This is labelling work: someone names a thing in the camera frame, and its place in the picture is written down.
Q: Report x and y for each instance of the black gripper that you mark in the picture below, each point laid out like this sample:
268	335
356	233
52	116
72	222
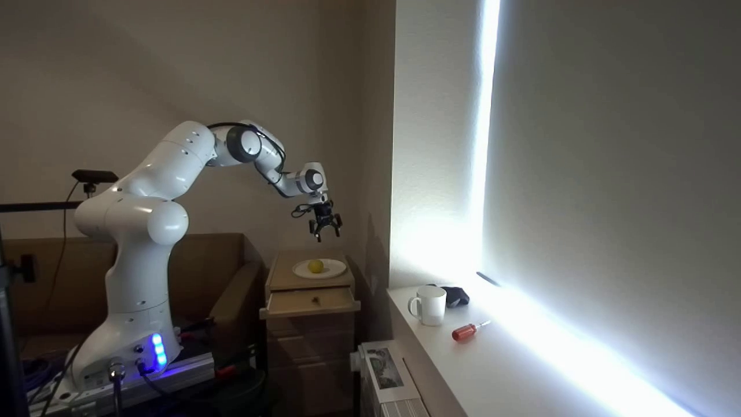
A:
319	216

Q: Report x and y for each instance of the yellow-orange round fruit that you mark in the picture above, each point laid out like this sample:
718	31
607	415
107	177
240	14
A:
315	267

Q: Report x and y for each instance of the wooden top drawer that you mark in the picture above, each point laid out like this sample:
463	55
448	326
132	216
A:
308	302

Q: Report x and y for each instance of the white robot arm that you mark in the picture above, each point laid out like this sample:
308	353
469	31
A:
144	220

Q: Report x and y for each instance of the robot base controller with lights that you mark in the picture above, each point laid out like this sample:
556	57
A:
118	385

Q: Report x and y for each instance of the white round plate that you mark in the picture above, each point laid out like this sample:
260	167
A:
331	269

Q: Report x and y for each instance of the light wooden drawer cabinet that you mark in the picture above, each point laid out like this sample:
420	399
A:
308	359

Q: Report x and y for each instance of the white mug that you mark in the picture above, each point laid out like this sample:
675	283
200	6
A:
429	305

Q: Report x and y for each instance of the white radiator heater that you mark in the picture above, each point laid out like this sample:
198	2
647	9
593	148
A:
388	387

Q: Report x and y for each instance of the white windowsill shelf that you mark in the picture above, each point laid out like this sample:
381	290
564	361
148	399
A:
521	365

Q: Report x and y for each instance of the white roller window blind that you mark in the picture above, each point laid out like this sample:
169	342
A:
587	158

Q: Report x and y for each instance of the brown cardboard box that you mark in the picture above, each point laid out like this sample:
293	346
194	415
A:
211	276

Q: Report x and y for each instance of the red handled screwdriver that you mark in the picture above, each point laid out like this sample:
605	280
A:
469	332

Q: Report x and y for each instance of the black camera on stand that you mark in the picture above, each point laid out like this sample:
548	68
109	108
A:
94	177

